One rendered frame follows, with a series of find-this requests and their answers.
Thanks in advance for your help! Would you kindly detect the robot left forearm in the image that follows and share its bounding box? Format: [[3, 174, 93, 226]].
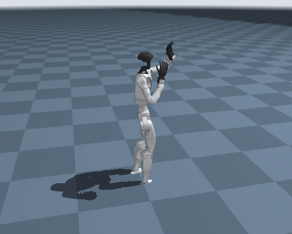
[[164, 55, 176, 67]]

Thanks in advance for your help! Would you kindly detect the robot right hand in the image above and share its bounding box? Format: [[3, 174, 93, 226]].
[[156, 61, 168, 83]]

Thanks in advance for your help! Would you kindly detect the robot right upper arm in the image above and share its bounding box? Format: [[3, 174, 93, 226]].
[[136, 76, 155, 104]]

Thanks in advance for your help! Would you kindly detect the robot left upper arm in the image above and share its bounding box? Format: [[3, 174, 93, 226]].
[[147, 66, 169, 75]]

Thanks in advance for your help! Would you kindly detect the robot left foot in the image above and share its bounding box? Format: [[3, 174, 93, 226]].
[[130, 168, 142, 174]]

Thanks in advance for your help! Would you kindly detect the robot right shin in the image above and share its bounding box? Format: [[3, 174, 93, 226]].
[[141, 152, 153, 183]]

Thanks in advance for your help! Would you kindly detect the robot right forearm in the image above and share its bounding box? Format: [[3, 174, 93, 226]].
[[150, 79, 164, 103]]

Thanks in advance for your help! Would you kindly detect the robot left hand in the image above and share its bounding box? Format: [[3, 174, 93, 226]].
[[166, 42, 174, 60]]

